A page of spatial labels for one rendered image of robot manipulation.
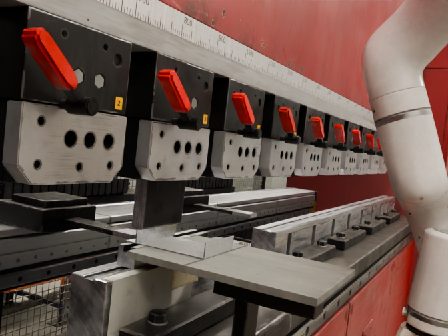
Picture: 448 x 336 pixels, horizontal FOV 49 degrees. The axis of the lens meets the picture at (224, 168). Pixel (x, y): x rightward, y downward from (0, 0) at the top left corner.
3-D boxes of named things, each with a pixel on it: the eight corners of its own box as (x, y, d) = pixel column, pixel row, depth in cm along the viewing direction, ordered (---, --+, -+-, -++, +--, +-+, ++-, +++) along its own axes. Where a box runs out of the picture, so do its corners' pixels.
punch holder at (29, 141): (15, 185, 46) (31, 5, 45) (-43, 174, 50) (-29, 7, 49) (121, 182, 59) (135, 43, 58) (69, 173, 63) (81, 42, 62)
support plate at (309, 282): (316, 307, 54) (317, 298, 54) (126, 258, 66) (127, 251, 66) (355, 276, 70) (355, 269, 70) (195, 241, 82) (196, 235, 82)
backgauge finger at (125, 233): (116, 253, 70) (119, 218, 70) (-6, 221, 82) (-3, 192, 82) (165, 242, 81) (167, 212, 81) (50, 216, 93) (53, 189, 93)
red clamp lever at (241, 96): (249, 90, 77) (263, 133, 84) (225, 89, 79) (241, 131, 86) (244, 98, 76) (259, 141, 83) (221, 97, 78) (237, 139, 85)
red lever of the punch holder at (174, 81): (179, 67, 59) (204, 124, 66) (151, 65, 61) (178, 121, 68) (172, 77, 59) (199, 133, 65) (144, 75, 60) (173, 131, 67)
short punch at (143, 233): (141, 244, 70) (148, 177, 69) (130, 241, 71) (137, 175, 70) (179, 235, 79) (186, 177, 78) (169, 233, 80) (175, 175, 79)
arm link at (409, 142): (385, 128, 94) (425, 287, 91) (370, 121, 80) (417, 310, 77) (435, 115, 90) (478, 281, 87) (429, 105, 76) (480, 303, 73)
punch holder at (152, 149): (147, 181, 63) (159, 51, 62) (96, 173, 67) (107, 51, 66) (205, 179, 77) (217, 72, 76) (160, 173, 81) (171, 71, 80)
